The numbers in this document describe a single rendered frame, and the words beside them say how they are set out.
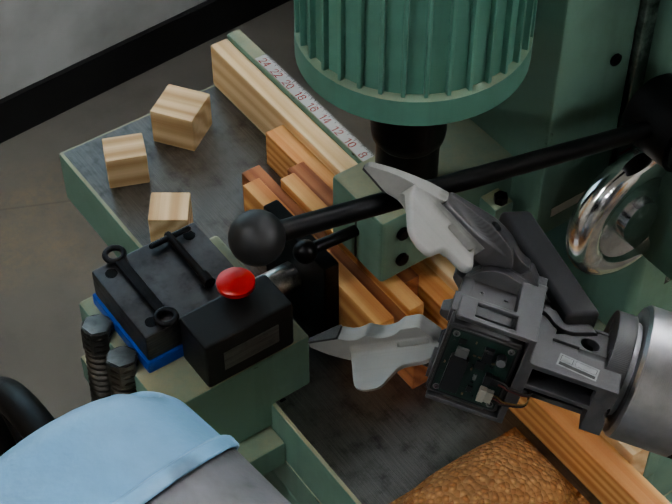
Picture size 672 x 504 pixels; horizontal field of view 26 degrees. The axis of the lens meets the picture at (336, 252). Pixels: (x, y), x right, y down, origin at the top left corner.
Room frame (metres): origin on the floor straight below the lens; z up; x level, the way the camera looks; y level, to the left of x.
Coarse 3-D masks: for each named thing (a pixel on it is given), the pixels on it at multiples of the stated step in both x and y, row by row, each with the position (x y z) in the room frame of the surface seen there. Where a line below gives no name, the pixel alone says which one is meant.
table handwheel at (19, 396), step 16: (0, 384) 0.72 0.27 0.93; (16, 384) 0.72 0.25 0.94; (0, 400) 0.70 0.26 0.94; (16, 400) 0.69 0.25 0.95; (32, 400) 0.69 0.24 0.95; (0, 416) 0.74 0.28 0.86; (16, 416) 0.68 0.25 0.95; (32, 416) 0.67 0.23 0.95; (48, 416) 0.67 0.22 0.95; (0, 432) 0.75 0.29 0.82; (16, 432) 0.71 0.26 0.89; (32, 432) 0.66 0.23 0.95; (0, 448) 0.75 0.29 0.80
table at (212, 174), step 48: (96, 144) 1.04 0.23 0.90; (144, 144) 1.04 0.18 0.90; (240, 144) 1.04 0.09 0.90; (96, 192) 0.97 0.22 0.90; (144, 192) 0.97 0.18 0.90; (192, 192) 0.97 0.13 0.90; (240, 192) 0.97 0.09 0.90; (144, 240) 0.91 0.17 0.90; (336, 384) 0.74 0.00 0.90; (288, 432) 0.70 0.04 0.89; (336, 432) 0.70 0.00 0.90; (384, 432) 0.70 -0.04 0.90; (432, 432) 0.70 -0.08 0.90; (480, 432) 0.70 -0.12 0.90; (528, 432) 0.70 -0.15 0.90; (336, 480) 0.65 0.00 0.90; (384, 480) 0.65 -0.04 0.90; (576, 480) 0.65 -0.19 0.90
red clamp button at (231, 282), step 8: (224, 272) 0.76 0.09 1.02; (232, 272) 0.76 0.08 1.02; (240, 272) 0.76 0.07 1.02; (248, 272) 0.76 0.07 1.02; (216, 280) 0.75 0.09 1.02; (224, 280) 0.75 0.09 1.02; (232, 280) 0.75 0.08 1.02; (240, 280) 0.75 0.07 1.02; (248, 280) 0.75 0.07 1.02; (224, 288) 0.74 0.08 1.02; (232, 288) 0.74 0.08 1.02; (240, 288) 0.74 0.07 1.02; (248, 288) 0.74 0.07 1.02; (224, 296) 0.74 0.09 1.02; (232, 296) 0.73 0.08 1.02; (240, 296) 0.73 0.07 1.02
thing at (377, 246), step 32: (448, 128) 0.91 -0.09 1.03; (480, 128) 0.91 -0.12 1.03; (448, 160) 0.87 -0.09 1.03; (480, 160) 0.87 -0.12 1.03; (352, 192) 0.83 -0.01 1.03; (480, 192) 0.86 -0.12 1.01; (352, 224) 0.83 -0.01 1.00; (384, 224) 0.80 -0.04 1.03; (384, 256) 0.80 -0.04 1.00; (416, 256) 0.82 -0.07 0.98
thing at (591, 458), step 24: (288, 144) 0.99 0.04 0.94; (288, 168) 0.98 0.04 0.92; (312, 168) 0.96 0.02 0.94; (432, 288) 0.81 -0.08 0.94; (432, 312) 0.80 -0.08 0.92; (528, 408) 0.70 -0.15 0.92; (552, 408) 0.69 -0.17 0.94; (552, 432) 0.68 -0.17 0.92; (576, 432) 0.67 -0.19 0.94; (576, 456) 0.66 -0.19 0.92; (600, 456) 0.64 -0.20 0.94; (600, 480) 0.63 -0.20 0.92; (624, 480) 0.62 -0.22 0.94
